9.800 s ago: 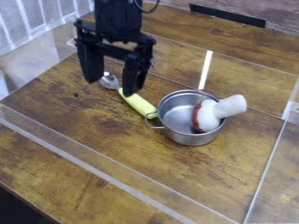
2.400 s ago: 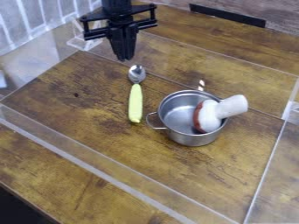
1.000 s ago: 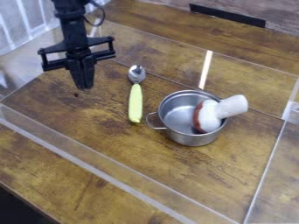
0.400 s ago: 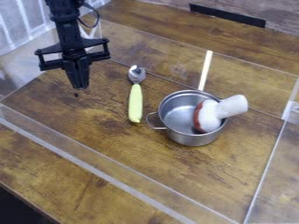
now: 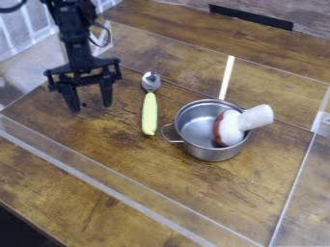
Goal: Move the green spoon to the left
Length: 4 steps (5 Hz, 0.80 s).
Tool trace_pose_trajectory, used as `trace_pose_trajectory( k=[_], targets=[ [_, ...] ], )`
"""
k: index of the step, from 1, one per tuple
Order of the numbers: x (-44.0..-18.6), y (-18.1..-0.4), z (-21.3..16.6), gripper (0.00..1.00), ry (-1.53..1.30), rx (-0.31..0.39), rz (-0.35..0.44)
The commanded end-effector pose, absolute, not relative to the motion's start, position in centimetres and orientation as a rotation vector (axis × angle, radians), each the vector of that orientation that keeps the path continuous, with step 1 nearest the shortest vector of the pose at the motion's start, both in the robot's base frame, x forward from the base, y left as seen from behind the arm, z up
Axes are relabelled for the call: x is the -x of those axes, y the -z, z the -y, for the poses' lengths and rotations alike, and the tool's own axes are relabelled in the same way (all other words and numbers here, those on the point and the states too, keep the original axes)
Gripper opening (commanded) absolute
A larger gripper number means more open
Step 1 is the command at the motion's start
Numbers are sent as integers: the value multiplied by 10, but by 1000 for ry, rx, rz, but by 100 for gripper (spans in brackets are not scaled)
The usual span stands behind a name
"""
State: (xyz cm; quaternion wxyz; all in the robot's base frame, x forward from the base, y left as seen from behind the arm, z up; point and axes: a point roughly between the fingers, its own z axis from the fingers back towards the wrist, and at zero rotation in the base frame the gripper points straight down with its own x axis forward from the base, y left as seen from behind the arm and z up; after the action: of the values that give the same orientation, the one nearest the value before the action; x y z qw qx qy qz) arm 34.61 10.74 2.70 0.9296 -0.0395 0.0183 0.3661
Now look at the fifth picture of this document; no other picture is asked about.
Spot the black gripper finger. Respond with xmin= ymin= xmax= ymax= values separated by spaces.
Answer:
xmin=99 ymin=76 xmax=112 ymax=107
xmin=59 ymin=84 xmax=80 ymax=113

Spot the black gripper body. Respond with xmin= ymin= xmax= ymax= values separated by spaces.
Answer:
xmin=43 ymin=41 xmax=124 ymax=93

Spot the green handled metal spoon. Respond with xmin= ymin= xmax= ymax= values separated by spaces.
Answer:
xmin=142 ymin=71 xmax=162 ymax=136

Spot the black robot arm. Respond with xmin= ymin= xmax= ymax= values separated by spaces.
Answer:
xmin=41 ymin=0 xmax=123 ymax=113

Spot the small steel pot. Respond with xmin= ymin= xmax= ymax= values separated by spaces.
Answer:
xmin=162 ymin=99 xmax=251 ymax=162

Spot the toy mushroom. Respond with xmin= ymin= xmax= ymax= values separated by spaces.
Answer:
xmin=212 ymin=104 xmax=275 ymax=147

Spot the black cable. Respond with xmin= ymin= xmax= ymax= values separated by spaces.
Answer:
xmin=0 ymin=0 xmax=114 ymax=48

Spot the black bar on wall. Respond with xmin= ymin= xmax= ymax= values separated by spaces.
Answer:
xmin=208 ymin=4 xmax=294 ymax=31

